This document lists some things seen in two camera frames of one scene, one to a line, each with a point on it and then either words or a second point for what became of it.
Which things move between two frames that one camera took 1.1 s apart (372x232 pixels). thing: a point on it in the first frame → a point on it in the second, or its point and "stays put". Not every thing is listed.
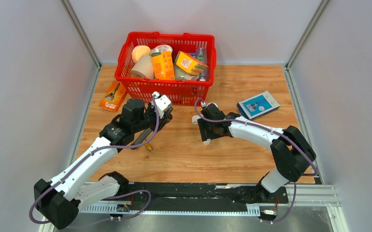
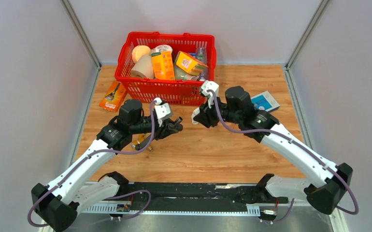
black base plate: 209,194 stays put
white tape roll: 161,48 stays put
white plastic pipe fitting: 194,118 stays put
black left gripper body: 150,117 → 159,131
